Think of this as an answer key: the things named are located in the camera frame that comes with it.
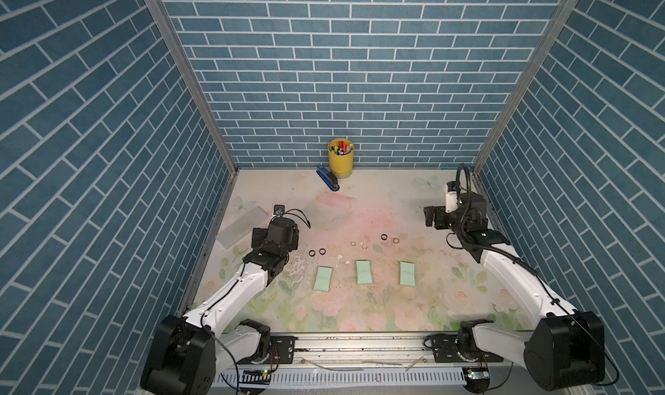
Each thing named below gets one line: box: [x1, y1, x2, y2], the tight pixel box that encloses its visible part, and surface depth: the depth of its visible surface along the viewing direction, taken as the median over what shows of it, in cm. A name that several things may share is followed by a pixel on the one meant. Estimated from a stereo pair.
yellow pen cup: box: [327, 137, 356, 179], surface depth 114 cm
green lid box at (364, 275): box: [355, 259, 374, 285], surface depth 89 cm
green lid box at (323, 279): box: [312, 265, 334, 292], surface depth 86 cm
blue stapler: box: [316, 166, 341, 192], surface depth 115 cm
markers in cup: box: [330, 140, 355, 156], surface depth 114 cm
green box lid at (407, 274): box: [399, 260, 416, 287], surface depth 88 cm
